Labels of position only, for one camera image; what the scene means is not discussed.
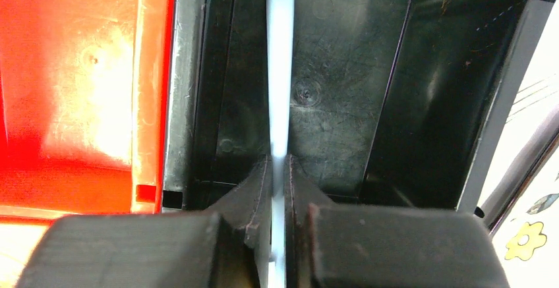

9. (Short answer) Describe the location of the white patterned placemat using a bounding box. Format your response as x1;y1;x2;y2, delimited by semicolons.
478;3;558;206

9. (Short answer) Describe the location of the red plastic bin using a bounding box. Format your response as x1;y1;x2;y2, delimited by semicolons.
1;0;172;220

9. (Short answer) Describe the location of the black plastic bin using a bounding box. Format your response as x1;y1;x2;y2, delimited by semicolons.
162;0;555;212

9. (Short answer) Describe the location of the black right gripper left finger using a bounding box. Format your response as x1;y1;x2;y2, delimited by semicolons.
17;156;272;287

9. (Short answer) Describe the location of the floral square ceramic plate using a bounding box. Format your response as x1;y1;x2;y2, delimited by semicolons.
481;107;558;287

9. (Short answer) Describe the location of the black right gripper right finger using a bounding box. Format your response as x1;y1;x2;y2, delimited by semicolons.
283;156;508;287

